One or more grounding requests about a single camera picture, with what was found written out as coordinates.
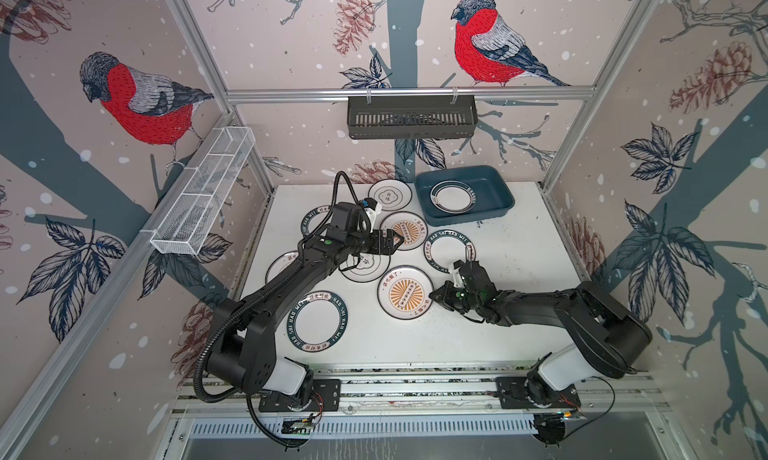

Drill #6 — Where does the teal plastic bin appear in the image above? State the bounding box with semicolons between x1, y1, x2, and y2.
414;165;515;227

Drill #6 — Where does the green red rim plate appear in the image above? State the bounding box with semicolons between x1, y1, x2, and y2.
430;180;476;215

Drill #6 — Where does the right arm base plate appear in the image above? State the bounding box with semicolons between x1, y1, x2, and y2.
495;376;581;410

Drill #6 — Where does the orange sunburst plate back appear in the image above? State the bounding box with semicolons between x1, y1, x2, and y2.
380;211;428;252

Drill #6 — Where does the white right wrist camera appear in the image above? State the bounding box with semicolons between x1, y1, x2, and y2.
450;260;468;289

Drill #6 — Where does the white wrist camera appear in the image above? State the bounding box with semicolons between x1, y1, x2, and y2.
450;260;468;289
359;198;382;224

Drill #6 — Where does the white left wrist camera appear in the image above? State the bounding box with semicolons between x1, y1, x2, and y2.
359;198;382;224

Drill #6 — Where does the white plate black flower outline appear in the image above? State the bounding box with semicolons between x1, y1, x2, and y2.
368;179;413;212

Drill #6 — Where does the white mesh wall shelf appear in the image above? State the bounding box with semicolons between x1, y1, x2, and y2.
150;126;255;255

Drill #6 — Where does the orange sunburst plate left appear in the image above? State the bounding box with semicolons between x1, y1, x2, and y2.
265;250;298;283

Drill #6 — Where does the orange sunburst plate front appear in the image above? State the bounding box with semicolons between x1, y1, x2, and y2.
377;265;434;320

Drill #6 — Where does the black hanging wire basket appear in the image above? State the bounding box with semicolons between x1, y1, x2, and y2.
347;95;478;140

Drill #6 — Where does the green ring plate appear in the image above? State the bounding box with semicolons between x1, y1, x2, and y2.
300;205;331;238
423;229;477;273
286;290;349;353

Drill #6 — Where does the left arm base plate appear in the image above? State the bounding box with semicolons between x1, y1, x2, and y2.
258;379;341;413

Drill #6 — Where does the aluminium front rail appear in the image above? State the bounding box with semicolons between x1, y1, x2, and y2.
173;363;670;418

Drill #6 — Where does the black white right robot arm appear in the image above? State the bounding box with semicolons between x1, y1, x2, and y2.
429;261;652;409

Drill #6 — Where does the orange sunburst plate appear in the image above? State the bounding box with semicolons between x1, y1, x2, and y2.
380;211;428;252
377;265;434;320
265;250;298;283

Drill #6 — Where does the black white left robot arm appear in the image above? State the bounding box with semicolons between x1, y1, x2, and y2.
192;228;404;406

